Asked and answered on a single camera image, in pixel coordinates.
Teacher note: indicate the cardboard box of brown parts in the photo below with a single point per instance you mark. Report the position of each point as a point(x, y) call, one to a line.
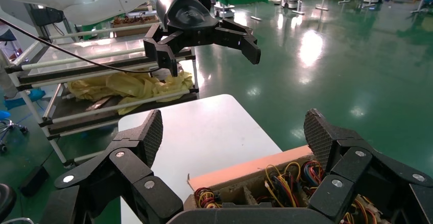
point(135, 29)

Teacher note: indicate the cardboard box with dividers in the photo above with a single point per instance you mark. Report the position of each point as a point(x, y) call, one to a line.
point(243, 170)

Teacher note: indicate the blue office chair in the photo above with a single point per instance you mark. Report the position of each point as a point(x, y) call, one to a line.
point(4, 115)

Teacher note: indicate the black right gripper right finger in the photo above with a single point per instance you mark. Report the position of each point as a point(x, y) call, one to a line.
point(351, 161)

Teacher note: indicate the crumpled yellow cloth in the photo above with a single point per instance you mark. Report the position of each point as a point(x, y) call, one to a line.
point(135, 87)

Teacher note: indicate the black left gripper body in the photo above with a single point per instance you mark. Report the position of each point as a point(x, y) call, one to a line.
point(186, 16)

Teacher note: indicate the black block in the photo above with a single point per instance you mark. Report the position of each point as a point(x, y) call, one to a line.
point(34, 182)

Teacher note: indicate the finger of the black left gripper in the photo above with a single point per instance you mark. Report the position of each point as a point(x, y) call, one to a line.
point(243, 41)
point(159, 46)

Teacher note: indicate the white tube shelf cart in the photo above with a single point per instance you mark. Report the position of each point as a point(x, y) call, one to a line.
point(81, 120)

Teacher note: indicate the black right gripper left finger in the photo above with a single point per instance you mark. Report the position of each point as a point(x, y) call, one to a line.
point(135, 168)

